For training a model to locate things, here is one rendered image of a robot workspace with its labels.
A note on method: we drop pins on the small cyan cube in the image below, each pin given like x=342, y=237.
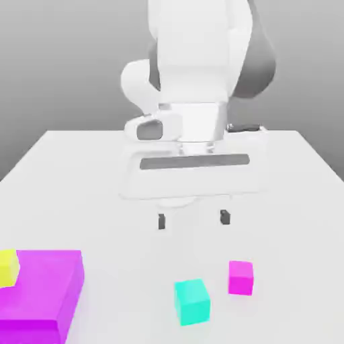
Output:
x=192, y=303

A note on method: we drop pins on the small yellow cube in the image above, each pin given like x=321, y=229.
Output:
x=7, y=267

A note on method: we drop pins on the small magenta cube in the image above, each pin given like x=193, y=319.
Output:
x=240, y=279

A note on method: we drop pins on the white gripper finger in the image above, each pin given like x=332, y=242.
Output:
x=225, y=217
x=161, y=222

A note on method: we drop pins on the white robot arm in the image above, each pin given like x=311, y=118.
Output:
x=193, y=53

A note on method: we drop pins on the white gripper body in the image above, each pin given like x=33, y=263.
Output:
x=193, y=177

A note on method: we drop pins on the large purple box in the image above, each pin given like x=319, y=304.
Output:
x=40, y=295

